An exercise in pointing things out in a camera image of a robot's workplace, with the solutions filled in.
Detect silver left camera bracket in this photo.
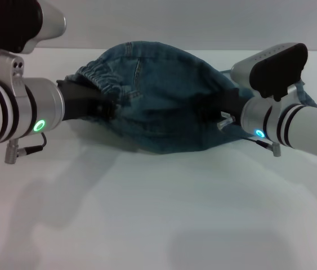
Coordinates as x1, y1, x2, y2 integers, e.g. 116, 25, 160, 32
0, 50, 26, 99

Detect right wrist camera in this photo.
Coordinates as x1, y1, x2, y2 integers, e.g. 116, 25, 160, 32
230, 42, 309, 102

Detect left arm connector cable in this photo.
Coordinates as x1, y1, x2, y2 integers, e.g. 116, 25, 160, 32
4, 132, 48, 165

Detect silver camera bracket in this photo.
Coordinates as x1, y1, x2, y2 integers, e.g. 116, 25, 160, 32
0, 50, 26, 99
262, 84, 302, 141

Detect right arm connector cable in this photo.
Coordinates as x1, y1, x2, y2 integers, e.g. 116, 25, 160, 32
242, 136, 280, 158

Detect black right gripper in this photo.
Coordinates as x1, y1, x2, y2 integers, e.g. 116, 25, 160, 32
200, 88, 247, 119

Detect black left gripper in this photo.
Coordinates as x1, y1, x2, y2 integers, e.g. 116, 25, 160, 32
56, 79, 120, 122

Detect silver right camera bracket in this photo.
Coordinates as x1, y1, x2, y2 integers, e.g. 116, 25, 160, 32
262, 84, 302, 141

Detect arm connector cable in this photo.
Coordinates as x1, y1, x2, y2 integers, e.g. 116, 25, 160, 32
242, 136, 280, 158
4, 132, 48, 165

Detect blue denim shorts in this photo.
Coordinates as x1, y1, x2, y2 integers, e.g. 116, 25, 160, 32
62, 40, 317, 156

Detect clear cable plug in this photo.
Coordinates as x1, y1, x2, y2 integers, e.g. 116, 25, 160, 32
216, 110, 237, 132

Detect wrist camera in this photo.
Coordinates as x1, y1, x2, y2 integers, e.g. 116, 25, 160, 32
0, 0, 67, 55
230, 42, 309, 102

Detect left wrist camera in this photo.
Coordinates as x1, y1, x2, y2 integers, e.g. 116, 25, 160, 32
0, 0, 67, 55

